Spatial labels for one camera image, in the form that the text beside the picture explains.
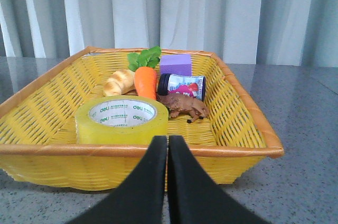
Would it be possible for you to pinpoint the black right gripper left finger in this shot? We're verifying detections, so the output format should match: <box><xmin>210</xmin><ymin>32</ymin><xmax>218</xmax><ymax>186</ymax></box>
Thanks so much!
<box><xmin>69</xmin><ymin>136</ymin><xmax>167</xmax><ymax>223</ymax></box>

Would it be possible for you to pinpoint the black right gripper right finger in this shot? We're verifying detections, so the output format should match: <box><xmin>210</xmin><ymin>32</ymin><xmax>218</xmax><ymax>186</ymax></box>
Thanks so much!
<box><xmin>167</xmin><ymin>136</ymin><xmax>267</xmax><ymax>223</ymax></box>

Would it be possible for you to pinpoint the yellow packing tape roll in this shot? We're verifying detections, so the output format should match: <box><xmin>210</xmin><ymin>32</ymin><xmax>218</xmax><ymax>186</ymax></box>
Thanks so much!
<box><xmin>74</xmin><ymin>95</ymin><xmax>168</xmax><ymax>145</ymax></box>

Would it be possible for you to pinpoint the brown toy animal figure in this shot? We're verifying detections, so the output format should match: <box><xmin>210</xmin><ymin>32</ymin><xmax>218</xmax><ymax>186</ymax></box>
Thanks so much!
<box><xmin>156</xmin><ymin>93</ymin><xmax>210</xmax><ymax>124</ymax></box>

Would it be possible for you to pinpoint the small labelled jar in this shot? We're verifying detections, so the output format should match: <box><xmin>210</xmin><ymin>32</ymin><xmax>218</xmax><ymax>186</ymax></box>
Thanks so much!
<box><xmin>157</xmin><ymin>73</ymin><xmax>206</xmax><ymax>101</ymax></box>

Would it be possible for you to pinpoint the yellow woven basket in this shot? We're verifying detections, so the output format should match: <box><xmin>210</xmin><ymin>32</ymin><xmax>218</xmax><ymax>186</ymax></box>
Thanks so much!
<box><xmin>1</xmin><ymin>46</ymin><xmax>284</xmax><ymax>191</ymax></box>

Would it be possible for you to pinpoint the toy bread loaf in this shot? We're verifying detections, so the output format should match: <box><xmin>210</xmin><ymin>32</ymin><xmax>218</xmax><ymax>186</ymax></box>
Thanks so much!
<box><xmin>103</xmin><ymin>69</ymin><xmax>135</xmax><ymax>96</ymax></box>

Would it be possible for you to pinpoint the orange toy carrot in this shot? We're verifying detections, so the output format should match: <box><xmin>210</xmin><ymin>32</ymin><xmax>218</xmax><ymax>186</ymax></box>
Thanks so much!
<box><xmin>127</xmin><ymin>46</ymin><xmax>162</xmax><ymax>100</ymax></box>

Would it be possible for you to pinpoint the purple foam block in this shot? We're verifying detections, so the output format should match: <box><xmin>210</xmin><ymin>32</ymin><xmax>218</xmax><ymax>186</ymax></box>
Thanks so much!
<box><xmin>159</xmin><ymin>53</ymin><xmax>192</xmax><ymax>76</ymax></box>

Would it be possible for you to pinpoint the grey pleated curtain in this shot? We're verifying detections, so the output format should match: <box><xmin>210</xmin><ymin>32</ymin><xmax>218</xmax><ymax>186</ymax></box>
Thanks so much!
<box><xmin>1</xmin><ymin>0</ymin><xmax>337</xmax><ymax>67</ymax></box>

